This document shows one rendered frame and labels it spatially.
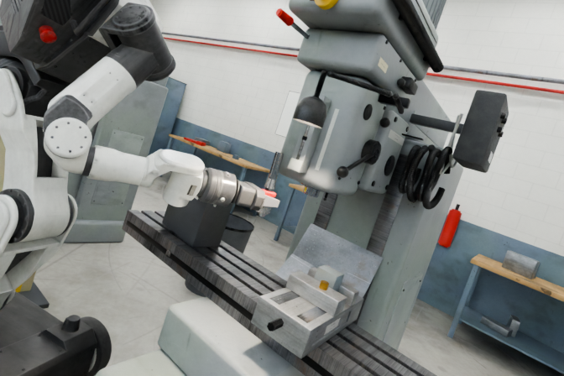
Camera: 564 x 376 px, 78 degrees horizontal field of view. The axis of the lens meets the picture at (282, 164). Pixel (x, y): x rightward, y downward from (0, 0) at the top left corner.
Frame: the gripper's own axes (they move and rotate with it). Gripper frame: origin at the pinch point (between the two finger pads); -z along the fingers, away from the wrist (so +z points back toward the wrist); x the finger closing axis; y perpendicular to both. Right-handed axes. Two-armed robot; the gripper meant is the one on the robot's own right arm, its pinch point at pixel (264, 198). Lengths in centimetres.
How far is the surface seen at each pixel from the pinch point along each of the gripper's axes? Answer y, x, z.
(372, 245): 9, 6, -52
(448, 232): 22, 188, -374
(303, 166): -12.1, -7.0, -4.0
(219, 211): 13.5, 29.1, -0.2
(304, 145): -17.4, -6.1, -2.8
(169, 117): 7, 735, -101
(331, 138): -21.3, -9.0, -8.2
